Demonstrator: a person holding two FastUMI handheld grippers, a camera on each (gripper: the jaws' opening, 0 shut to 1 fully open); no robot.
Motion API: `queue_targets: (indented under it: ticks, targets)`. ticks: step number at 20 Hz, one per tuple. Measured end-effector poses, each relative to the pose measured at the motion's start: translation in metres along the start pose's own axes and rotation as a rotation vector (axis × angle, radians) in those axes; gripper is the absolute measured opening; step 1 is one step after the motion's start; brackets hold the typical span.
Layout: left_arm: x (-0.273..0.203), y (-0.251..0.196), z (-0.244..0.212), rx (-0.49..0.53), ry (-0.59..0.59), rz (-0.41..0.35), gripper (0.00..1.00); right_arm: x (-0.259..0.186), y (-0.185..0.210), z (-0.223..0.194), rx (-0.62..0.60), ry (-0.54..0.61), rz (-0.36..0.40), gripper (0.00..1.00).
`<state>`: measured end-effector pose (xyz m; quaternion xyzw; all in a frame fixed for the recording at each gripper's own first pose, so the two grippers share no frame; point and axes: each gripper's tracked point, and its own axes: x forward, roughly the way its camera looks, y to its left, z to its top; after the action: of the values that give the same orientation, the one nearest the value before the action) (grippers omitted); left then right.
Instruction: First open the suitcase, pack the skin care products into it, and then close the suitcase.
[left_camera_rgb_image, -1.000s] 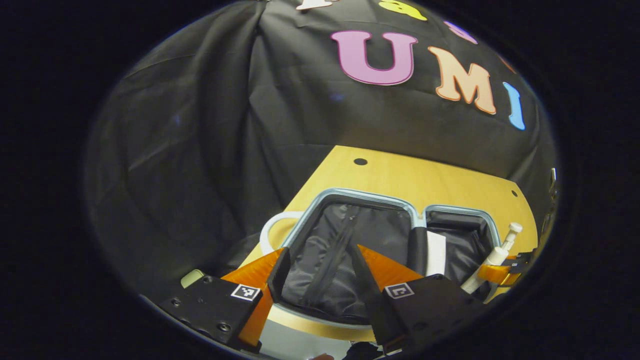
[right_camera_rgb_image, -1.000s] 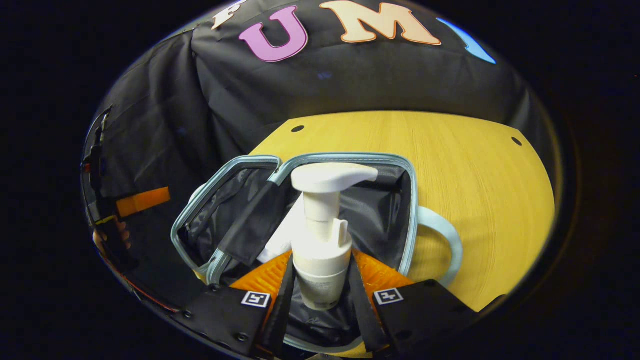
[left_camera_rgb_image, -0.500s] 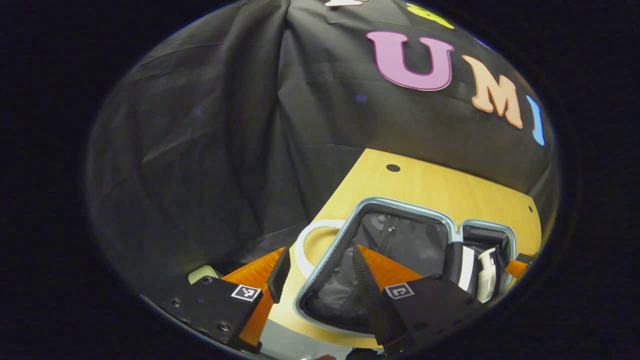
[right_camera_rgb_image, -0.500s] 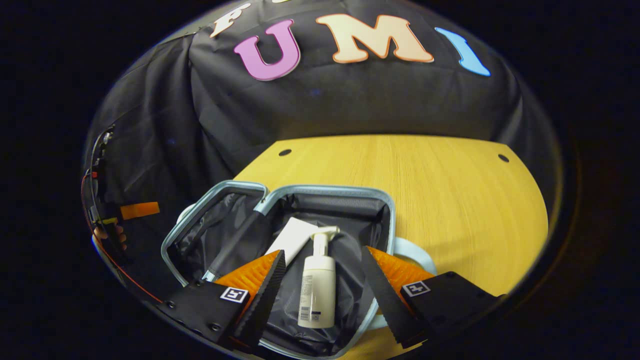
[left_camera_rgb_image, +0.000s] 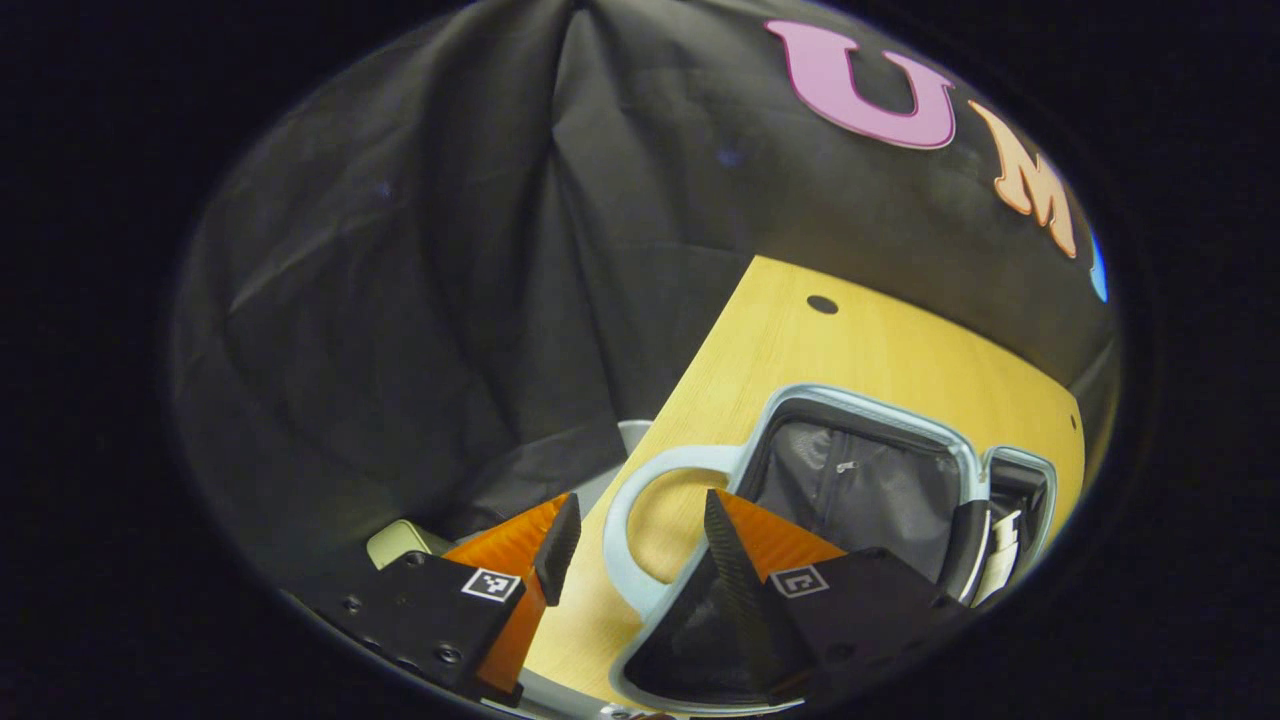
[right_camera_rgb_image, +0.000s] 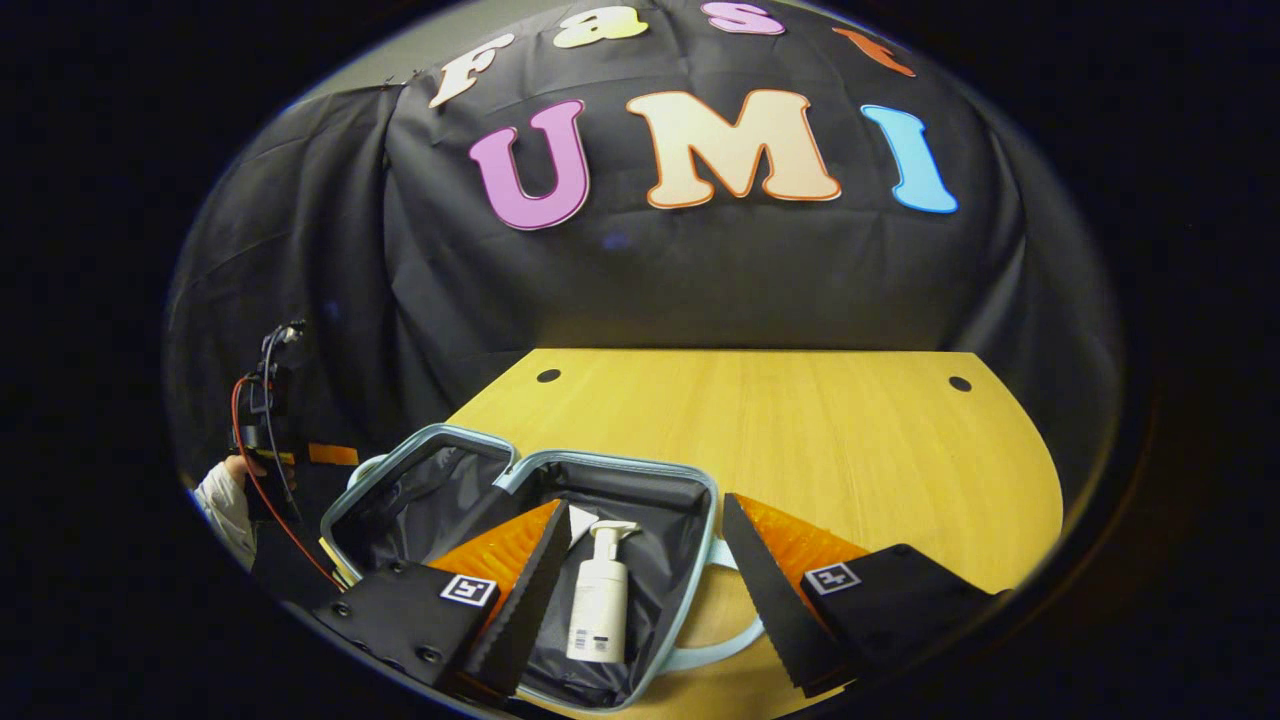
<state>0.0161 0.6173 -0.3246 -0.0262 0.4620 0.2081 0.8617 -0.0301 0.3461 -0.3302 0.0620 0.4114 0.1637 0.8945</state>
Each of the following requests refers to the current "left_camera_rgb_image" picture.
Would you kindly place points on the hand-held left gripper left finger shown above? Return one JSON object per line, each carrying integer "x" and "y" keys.
{"x": 560, "y": 550}

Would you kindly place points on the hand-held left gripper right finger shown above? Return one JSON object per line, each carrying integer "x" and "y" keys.
{"x": 740, "y": 600}

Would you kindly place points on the light blue suitcase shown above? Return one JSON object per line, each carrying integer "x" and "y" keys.
{"x": 860, "y": 490}

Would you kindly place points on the pale green object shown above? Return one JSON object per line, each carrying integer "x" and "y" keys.
{"x": 400, "y": 540}

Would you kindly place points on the black backdrop cloth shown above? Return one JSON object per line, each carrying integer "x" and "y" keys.
{"x": 400, "y": 300}

